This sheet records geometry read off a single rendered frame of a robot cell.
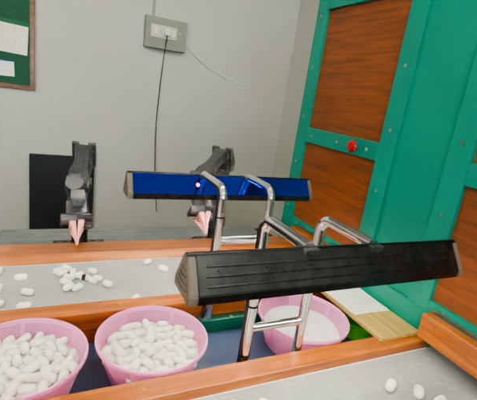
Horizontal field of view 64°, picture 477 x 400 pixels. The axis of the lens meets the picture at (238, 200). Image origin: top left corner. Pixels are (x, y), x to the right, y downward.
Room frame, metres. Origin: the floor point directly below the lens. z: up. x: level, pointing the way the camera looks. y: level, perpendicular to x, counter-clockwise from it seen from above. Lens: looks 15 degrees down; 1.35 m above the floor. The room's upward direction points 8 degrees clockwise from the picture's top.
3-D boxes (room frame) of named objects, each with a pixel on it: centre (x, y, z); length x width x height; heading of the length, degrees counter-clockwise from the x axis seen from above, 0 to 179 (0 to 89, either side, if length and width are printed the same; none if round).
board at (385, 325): (1.10, -0.43, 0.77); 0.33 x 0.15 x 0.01; 27
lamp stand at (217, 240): (1.10, 0.01, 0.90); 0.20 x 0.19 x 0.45; 117
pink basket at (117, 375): (0.81, 0.16, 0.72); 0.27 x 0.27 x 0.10
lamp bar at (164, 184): (1.18, 0.04, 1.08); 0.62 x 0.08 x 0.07; 117
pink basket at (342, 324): (1.00, -0.24, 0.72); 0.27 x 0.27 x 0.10
